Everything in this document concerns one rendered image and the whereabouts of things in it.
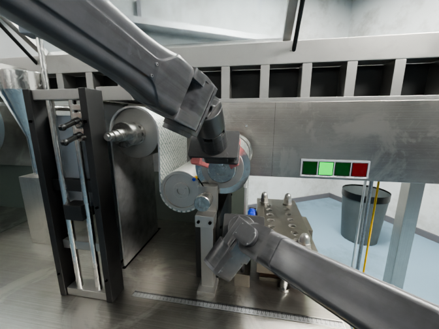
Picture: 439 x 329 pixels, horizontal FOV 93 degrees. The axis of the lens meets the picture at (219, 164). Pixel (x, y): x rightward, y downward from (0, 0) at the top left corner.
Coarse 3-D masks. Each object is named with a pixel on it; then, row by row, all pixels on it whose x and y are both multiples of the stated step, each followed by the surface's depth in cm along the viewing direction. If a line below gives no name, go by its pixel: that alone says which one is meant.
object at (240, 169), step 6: (204, 162) 56; (240, 162) 54; (204, 168) 56; (240, 168) 55; (204, 174) 57; (240, 174) 55; (210, 180) 57; (234, 180) 56; (222, 186) 56; (228, 186) 56
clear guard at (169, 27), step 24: (120, 0) 72; (144, 0) 71; (168, 0) 70; (192, 0) 69; (216, 0) 69; (240, 0) 68; (264, 0) 67; (144, 24) 79; (168, 24) 78; (192, 24) 77; (216, 24) 76; (240, 24) 75; (264, 24) 74; (48, 48) 93
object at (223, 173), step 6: (210, 168) 54; (216, 168) 54; (222, 168) 54; (228, 168) 53; (234, 168) 53; (210, 174) 54; (216, 174) 54; (222, 174) 54; (228, 174) 54; (234, 174) 54; (216, 180) 55; (222, 180) 54; (228, 180) 54
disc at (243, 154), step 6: (240, 150) 54; (240, 156) 54; (246, 156) 54; (246, 162) 54; (198, 168) 57; (246, 168) 55; (198, 174) 57; (246, 174) 55; (204, 180) 57; (240, 180) 56; (246, 180) 55; (234, 186) 56; (240, 186) 56; (222, 192) 57; (228, 192) 57
